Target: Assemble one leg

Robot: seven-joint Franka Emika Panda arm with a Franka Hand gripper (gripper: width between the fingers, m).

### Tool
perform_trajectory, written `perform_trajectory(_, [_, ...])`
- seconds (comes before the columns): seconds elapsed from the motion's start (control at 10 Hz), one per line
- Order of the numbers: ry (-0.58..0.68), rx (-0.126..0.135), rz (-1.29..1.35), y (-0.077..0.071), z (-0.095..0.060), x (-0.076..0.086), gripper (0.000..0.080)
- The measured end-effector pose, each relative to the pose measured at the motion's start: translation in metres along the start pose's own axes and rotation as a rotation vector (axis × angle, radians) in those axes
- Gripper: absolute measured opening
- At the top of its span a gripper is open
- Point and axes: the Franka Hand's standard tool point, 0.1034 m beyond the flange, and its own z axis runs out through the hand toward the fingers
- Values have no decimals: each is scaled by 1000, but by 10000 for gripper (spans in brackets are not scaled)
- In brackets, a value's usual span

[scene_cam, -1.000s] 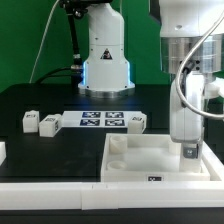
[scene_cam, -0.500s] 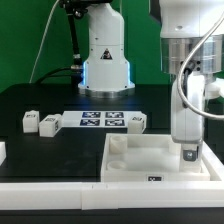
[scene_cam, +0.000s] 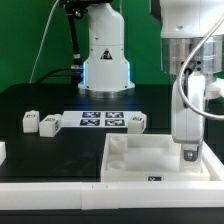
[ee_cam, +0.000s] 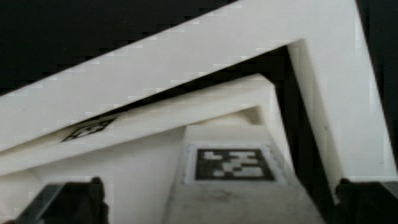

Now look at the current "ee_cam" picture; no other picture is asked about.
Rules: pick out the white right fence rail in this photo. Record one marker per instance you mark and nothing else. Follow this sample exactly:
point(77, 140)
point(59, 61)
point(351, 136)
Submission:
point(340, 92)

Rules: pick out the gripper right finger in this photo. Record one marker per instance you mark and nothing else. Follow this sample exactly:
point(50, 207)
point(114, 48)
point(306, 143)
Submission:
point(367, 203)

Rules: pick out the white leg with tag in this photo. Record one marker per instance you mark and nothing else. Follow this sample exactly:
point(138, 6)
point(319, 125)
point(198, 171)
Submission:
point(235, 187)

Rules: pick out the white fence rail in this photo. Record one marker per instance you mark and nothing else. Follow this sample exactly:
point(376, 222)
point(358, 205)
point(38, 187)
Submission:
point(219, 39)
point(340, 92)

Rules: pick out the white square table top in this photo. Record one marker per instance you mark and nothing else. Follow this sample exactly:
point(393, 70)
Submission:
point(127, 154)

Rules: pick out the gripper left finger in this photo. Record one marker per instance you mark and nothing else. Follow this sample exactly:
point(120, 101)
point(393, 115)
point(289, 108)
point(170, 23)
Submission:
point(68, 204)

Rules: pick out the white front fence rail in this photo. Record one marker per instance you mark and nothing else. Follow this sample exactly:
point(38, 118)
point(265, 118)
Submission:
point(219, 39)

